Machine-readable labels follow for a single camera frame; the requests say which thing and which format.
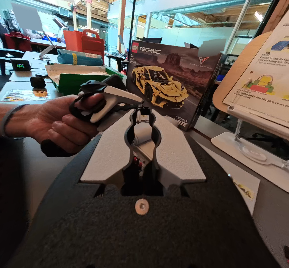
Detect lego car chassis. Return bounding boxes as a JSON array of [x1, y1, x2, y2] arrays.
[[133, 156, 145, 173]]

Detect lego set box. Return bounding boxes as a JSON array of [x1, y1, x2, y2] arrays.
[[125, 40, 226, 131]]

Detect clear plastic bag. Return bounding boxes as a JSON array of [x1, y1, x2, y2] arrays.
[[1, 89, 49, 102]]

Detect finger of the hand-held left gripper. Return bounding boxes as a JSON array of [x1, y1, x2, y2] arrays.
[[103, 85, 145, 112], [90, 104, 134, 133]]

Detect grey wristband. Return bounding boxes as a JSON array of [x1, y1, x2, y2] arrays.
[[2, 104, 26, 139]]

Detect white wooden document stand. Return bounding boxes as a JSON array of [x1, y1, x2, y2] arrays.
[[211, 31, 289, 192]]

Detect red bag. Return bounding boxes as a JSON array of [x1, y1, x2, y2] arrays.
[[3, 32, 32, 52]]

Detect lego instruction booklet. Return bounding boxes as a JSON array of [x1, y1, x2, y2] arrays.
[[132, 126, 260, 216]]

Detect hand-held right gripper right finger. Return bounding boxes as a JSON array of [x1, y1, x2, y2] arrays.
[[149, 109, 206, 189]]

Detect orange plastic case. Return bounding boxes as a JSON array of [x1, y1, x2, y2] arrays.
[[63, 29, 105, 65]]

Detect small black digital display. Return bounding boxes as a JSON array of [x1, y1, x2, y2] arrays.
[[10, 58, 31, 71]]

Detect person's left hand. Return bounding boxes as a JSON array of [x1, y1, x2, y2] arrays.
[[16, 93, 106, 154]]

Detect green plastic bin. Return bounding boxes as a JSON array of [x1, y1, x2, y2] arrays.
[[48, 66, 126, 95]]

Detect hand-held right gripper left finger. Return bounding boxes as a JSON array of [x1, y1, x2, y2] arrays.
[[81, 109, 136, 189]]

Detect blue wrapped package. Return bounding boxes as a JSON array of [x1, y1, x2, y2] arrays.
[[57, 49, 104, 67]]

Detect printed instruction sheet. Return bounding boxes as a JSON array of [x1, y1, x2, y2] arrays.
[[222, 16, 289, 128]]

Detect black pouch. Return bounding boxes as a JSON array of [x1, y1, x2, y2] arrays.
[[30, 76, 47, 88]]

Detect grey desk lamp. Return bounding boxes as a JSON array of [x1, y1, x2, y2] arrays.
[[39, 16, 69, 60]]

